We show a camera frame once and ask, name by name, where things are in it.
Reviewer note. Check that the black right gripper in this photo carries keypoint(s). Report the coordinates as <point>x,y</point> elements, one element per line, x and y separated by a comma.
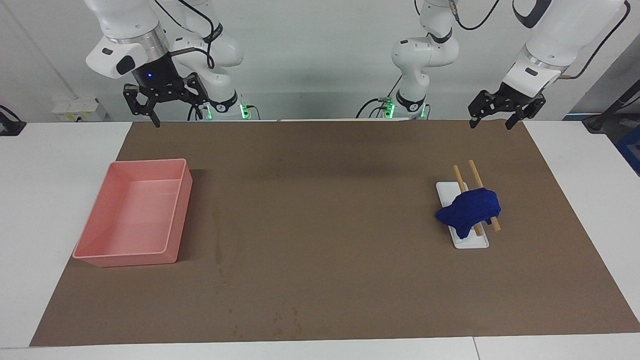
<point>155,77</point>

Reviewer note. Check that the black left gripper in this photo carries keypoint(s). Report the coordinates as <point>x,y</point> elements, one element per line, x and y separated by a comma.
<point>517,96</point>

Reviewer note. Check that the blue towel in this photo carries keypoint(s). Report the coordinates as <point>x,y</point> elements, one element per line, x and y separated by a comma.
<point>470,210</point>

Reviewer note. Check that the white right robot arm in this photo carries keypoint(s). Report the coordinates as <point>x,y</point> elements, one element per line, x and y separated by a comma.
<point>120,20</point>

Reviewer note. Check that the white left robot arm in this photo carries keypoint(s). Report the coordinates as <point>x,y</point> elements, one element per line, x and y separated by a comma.
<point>550,30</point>

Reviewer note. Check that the white towel rack base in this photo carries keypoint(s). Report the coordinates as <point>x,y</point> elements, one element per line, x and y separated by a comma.
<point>472,242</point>

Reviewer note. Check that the wooden rod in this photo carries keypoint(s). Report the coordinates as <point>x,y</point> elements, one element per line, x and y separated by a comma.
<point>459,176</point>
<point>476,175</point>

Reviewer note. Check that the white power strip box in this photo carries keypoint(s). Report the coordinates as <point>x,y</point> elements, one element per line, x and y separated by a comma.
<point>75,110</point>

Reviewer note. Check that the black stand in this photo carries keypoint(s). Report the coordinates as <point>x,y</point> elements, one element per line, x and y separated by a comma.
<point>597,122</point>

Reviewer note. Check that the pink plastic bin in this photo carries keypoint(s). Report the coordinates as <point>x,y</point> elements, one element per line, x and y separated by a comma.
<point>130,220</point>

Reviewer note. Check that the blue crate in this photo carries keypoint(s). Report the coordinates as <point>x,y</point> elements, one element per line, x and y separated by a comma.
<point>631,150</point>

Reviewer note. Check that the black clamp base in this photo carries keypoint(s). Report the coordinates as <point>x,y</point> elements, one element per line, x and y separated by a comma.
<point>10,127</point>

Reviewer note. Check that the brown table mat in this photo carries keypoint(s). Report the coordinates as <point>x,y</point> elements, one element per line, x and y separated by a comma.
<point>325,225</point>

